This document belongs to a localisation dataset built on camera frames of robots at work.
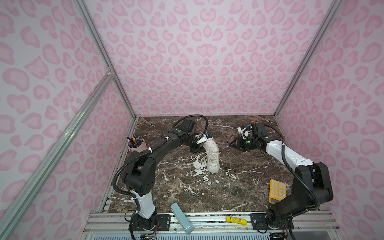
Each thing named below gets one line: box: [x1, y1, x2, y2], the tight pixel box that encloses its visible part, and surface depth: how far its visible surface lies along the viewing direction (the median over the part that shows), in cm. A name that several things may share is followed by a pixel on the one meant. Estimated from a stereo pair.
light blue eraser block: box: [170, 202, 194, 235], surface depth 71 cm
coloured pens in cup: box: [127, 135, 143, 148], surface depth 92 cm
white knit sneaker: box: [203, 138, 220, 173], surface depth 95 cm
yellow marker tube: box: [225, 216, 248, 226], surface depth 74 cm
